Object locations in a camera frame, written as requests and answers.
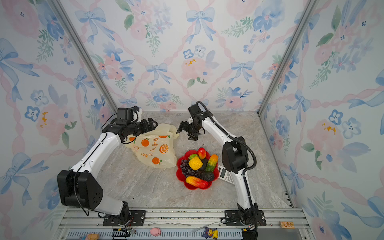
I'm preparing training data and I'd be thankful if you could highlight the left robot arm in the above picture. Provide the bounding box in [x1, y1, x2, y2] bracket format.
[57, 118, 159, 226]

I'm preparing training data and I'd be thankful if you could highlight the purple grape bunch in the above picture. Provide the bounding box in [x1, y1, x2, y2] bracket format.
[181, 160, 201, 178]

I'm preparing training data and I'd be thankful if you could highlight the yellow plastic bag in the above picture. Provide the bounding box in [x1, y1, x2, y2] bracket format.
[127, 124, 179, 169]

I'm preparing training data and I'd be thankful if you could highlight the aluminium rail frame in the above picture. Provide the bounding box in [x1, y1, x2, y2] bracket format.
[53, 208, 315, 240]

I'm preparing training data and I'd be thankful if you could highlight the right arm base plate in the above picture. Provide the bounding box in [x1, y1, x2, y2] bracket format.
[221, 209, 267, 227]

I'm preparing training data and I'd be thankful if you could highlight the white calculator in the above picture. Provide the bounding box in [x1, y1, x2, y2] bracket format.
[218, 165, 234, 185]

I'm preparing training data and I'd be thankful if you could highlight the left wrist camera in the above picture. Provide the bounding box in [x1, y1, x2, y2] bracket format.
[115, 106, 143, 125]

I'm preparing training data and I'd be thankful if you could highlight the dark avocado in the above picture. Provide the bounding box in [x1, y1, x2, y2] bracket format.
[199, 171, 215, 182]

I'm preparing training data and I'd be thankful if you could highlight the small wooden tag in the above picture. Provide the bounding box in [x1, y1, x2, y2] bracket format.
[280, 221, 295, 229]

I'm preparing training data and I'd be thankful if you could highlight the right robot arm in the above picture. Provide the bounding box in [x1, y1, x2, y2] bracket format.
[177, 101, 263, 227]

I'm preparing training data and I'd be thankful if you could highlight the yellow lemon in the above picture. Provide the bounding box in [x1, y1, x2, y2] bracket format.
[189, 157, 203, 171]

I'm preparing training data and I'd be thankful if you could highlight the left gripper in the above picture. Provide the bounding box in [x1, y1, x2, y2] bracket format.
[129, 117, 159, 137]

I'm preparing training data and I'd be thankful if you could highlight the pink pig toy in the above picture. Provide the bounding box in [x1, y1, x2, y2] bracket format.
[150, 228, 162, 237]

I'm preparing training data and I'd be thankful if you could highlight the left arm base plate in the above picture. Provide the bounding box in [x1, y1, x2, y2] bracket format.
[103, 210, 147, 227]

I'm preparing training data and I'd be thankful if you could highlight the red apple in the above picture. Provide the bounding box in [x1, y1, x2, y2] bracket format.
[198, 148, 207, 160]

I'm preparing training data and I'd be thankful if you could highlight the purple yellow toy figure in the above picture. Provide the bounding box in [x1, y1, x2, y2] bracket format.
[202, 227, 219, 240]

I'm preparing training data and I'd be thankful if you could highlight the red flower-shaped bowl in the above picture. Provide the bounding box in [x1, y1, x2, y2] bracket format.
[176, 150, 219, 190]

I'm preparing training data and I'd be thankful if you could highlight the red yellow mango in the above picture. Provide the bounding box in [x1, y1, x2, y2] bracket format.
[186, 176, 210, 189]

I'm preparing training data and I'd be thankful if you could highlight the orange toy at edge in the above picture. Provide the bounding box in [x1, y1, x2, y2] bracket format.
[79, 233, 100, 240]

